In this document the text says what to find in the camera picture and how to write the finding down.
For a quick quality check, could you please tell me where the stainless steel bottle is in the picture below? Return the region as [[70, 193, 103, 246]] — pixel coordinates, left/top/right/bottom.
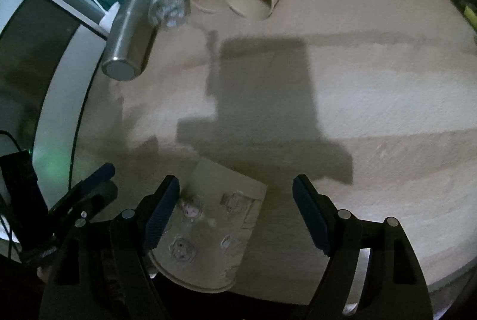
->
[[101, 0, 155, 82]]

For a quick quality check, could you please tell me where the clear plastic bottle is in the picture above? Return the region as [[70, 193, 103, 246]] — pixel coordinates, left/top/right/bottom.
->
[[148, 0, 190, 30]]

